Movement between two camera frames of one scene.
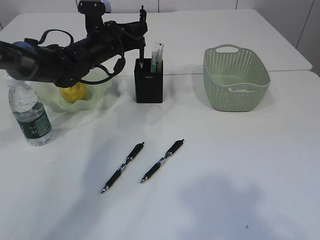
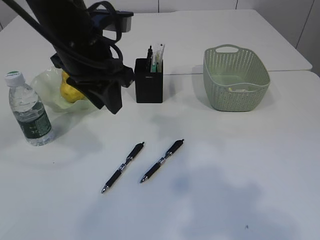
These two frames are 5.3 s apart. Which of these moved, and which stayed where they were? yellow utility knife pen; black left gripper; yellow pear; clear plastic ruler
Moved: black left gripper
Stayed: yellow utility knife pen; clear plastic ruler; yellow pear
